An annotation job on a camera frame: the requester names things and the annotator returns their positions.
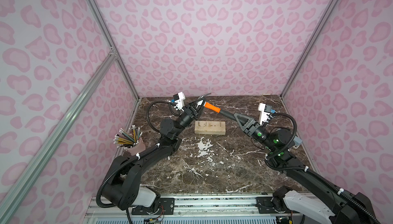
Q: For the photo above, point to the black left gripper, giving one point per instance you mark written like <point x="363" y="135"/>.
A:
<point x="190" y="110"/>

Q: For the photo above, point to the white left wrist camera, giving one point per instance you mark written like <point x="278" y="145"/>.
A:
<point x="178" y="101"/>

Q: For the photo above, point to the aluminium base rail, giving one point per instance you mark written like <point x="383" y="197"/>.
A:
<point x="228" y="208"/>

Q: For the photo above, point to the orange black claw hammer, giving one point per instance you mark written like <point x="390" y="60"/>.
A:
<point x="215" y="109"/>

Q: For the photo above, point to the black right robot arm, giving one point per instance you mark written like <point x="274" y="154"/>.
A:
<point x="347" y="208"/>

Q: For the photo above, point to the pink cup of pencils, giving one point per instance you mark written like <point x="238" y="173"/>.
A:
<point x="129" y="140"/>

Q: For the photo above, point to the light wooden block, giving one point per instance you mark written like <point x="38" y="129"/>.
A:
<point x="210" y="128"/>

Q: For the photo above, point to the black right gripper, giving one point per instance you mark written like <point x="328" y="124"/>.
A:
<point x="249" y="124"/>

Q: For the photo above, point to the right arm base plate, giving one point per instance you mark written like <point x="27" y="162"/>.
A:
<point x="271" y="205"/>

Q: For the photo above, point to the grey blue stapler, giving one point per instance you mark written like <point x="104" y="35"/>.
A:
<point x="297" y="142"/>

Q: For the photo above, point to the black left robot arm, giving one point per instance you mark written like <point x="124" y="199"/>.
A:
<point x="121" y="186"/>

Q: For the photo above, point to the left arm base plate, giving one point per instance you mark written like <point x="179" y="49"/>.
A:
<point x="163" y="206"/>

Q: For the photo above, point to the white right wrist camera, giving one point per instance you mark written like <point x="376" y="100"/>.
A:
<point x="265" y="111"/>

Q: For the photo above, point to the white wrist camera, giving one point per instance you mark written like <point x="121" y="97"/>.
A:
<point x="265" y="111"/>
<point x="178" y="101"/>

